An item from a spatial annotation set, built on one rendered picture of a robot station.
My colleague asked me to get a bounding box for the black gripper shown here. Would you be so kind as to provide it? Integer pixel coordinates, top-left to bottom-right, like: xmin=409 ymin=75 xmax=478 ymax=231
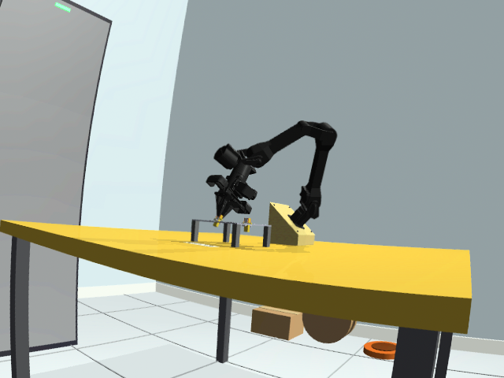
xmin=206 ymin=172 xmax=252 ymax=219

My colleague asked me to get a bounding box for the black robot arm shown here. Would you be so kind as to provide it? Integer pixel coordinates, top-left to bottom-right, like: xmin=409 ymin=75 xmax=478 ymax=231
xmin=213 ymin=120 xmax=337 ymax=229

